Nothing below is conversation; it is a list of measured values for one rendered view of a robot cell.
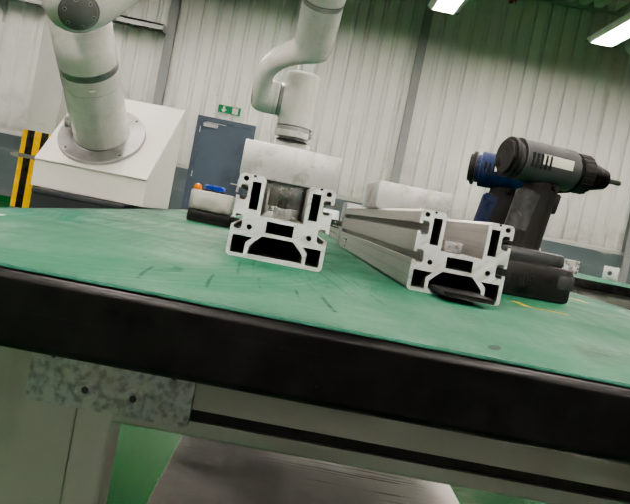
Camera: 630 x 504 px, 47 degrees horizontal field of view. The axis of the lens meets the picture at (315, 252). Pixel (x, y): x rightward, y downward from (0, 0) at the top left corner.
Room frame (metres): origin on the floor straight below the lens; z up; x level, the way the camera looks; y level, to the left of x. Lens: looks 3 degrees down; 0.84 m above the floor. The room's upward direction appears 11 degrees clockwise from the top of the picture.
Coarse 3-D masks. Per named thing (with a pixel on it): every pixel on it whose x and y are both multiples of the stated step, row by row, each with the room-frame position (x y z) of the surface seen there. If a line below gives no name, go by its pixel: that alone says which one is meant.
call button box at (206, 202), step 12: (192, 192) 1.37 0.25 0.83; (204, 192) 1.37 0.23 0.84; (216, 192) 1.39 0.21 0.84; (192, 204) 1.37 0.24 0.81; (204, 204) 1.37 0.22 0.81; (216, 204) 1.37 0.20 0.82; (228, 204) 1.37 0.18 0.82; (192, 216) 1.37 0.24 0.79; (204, 216) 1.37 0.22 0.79; (216, 216) 1.37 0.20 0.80; (228, 216) 1.37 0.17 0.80
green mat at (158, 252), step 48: (0, 240) 0.48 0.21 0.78; (48, 240) 0.54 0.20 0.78; (96, 240) 0.61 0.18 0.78; (144, 240) 0.71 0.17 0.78; (192, 240) 0.84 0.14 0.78; (144, 288) 0.39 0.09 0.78; (192, 288) 0.43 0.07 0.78; (240, 288) 0.48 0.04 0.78; (288, 288) 0.53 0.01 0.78; (336, 288) 0.61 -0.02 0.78; (384, 288) 0.70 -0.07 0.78; (384, 336) 0.39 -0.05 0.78; (432, 336) 0.43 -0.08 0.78; (480, 336) 0.47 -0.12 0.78; (528, 336) 0.53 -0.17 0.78; (576, 336) 0.60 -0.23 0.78; (624, 336) 0.70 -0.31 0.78; (624, 384) 0.39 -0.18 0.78
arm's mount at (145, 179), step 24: (144, 120) 1.67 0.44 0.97; (168, 120) 1.68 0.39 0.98; (48, 144) 1.59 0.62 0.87; (144, 144) 1.61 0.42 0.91; (168, 144) 1.63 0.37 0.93; (48, 168) 1.56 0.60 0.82; (72, 168) 1.55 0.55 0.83; (96, 168) 1.55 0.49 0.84; (120, 168) 1.55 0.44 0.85; (144, 168) 1.56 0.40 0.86; (168, 168) 1.67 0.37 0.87; (72, 192) 1.55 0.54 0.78; (96, 192) 1.55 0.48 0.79; (120, 192) 1.54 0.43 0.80; (144, 192) 1.54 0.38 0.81; (168, 192) 1.70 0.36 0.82
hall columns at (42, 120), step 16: (48, 32) 7.26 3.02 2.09; (48, 48) 7.26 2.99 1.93; (48, 64) 7.26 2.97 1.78; (48, 80) 7.26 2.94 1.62; (32, 96) 7.26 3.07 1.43; (48, 96) 7.26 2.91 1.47; (32, 112) 7.26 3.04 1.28; (48, 112) 7.26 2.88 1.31; (64, 112) 7.52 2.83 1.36; (32, 128) 7.26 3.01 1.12; (48, 128) 7.26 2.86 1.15; (32, 144) 7.24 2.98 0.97; (32, 160) 7.24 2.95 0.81; (16, 176) 7.23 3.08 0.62; (16, 192) 7.24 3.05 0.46
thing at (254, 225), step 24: (264, 192) 0.75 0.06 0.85; (312, 192) 0.74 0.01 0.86; (264, 216) 0.76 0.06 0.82; (288, 216) 0.78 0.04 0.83; (312, 216) 0.84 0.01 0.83; (240, 240) 0.96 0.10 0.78; (288, 240) 0.74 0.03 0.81; (312, 240) 0.74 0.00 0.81; (288, 264) 0.74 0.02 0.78; (312, 264) 0.78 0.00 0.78
